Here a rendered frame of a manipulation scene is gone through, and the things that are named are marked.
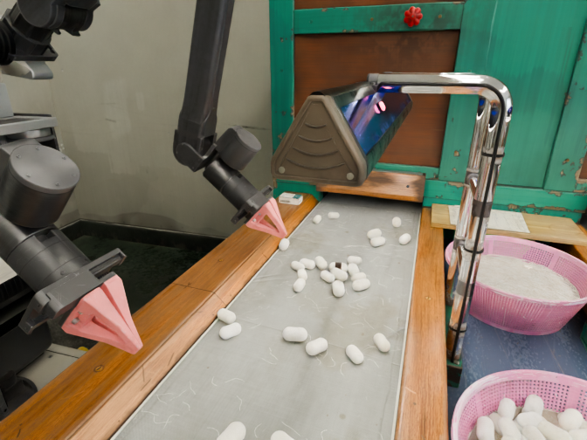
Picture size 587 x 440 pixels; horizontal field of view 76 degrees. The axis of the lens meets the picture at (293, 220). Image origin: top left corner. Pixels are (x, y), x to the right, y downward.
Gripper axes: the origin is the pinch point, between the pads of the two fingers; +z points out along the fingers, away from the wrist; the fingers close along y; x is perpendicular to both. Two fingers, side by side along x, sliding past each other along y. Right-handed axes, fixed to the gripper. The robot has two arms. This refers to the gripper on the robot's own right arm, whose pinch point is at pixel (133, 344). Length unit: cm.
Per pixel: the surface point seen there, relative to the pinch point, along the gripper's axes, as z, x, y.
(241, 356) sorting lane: 11.4, 5.5, 13.7
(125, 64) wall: -128, 72, 160
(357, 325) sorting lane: 22.2, -4.0, 26.6
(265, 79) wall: -59, 22, 166
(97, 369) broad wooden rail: -1.6, 13.4, 2.6
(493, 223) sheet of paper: 37, -23, 71
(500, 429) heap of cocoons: 37.5, -16.1, 14.4
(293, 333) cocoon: 14.8, 0.1, 19.1
